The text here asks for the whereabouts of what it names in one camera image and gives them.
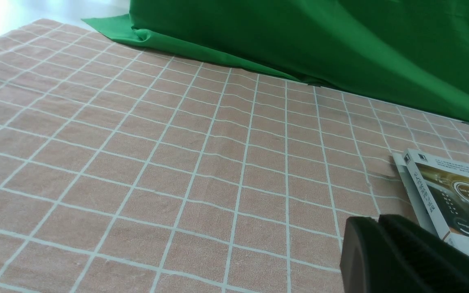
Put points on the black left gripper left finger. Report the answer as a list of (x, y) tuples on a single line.
[(371, 263)]

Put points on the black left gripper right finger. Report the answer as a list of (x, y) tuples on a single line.
[(441, 267)]

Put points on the self-driving vehicle textbook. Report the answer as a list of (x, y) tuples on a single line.
[(443, 185)]

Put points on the green backdrop cloth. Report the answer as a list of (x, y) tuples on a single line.
[(409, 52)]

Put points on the pink grid tablecloth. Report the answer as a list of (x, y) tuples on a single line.
[(124, 170)]

